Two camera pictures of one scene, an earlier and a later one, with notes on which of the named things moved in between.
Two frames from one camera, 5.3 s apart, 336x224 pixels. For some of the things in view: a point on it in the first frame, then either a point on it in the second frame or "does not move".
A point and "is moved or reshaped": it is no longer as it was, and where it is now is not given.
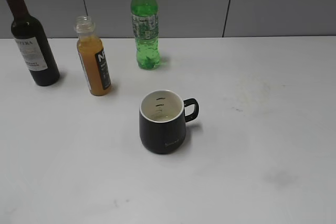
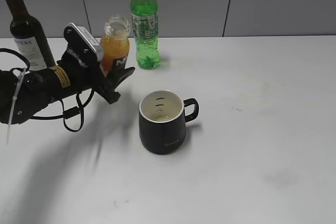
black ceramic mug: (163, 121) does not move
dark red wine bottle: (31, 38) does not move
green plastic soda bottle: (145, 16) does not move
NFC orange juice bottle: (91, 50) is moved or reshaped
